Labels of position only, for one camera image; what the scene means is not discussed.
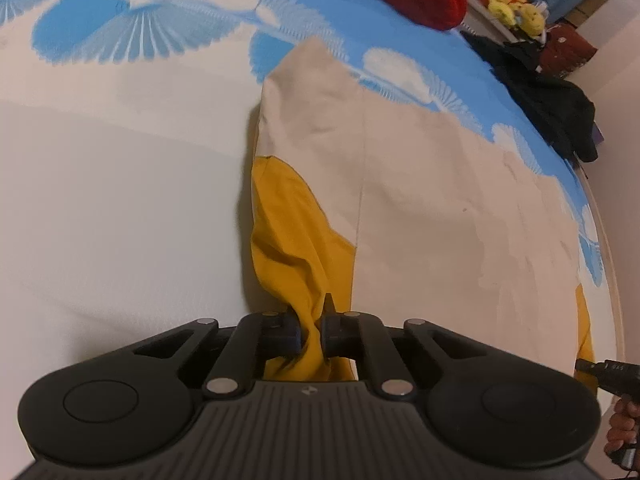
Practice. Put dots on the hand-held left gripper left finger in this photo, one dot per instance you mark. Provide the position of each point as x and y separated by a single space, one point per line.
289 334

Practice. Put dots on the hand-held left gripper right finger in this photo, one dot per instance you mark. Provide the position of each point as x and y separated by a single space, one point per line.
331 334

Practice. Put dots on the beige and yellow jacket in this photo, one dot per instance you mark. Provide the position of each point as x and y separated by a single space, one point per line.
425 185

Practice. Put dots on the black clothes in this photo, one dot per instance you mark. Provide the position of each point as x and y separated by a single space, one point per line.
540 95

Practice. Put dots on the person's right hand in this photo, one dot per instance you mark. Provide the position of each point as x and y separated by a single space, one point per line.
622 425

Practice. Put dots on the blue and white printed bedsheet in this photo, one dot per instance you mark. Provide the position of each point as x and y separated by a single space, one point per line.
125 160

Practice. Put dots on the dark red bag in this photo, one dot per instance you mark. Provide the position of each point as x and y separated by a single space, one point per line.
570 47

